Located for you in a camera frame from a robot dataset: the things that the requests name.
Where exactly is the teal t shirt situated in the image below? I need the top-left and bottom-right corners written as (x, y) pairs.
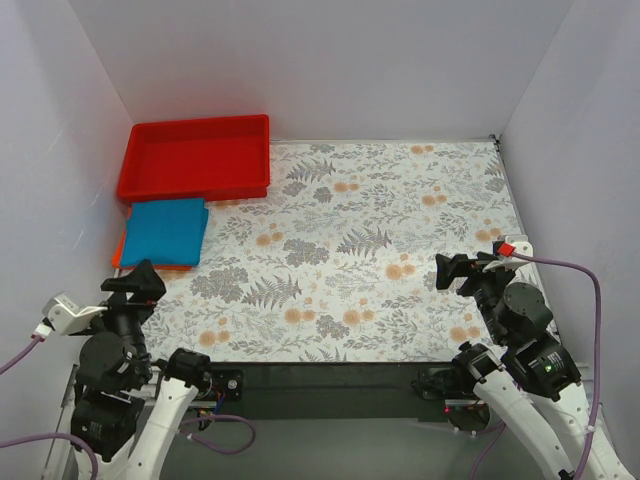
top-left (119, 197), bottom-right (210, 269)

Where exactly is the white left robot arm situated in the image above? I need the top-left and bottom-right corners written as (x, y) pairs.
top-left (70, 260), bottom-right (213, 479)

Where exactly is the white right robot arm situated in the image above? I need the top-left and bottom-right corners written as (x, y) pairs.
top-left (435, 242), bottom-right (633, 479)

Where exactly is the folded orange t shirt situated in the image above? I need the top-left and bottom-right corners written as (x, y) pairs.
top-left (110, 207), bottom-right (194, 274)

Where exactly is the red plastic tray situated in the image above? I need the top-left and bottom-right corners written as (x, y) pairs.
top-left (116, 114), bottom-right (271, 204)

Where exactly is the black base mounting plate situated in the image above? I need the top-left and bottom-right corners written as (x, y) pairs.
top-left (190, 362), bottom-right (492, 432)

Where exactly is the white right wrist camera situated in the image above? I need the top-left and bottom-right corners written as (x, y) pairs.
top-left (483, 234), bottom-right (533, 272)

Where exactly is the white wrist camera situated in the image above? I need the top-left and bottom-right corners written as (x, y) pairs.
top-left (483, 234), bottom-right (533, 272)
top-left (31, 292), bottom-right (107, 342)

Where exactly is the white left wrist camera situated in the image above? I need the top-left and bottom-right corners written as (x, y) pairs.
top-left (31, 292), bottom-right (107, 342)

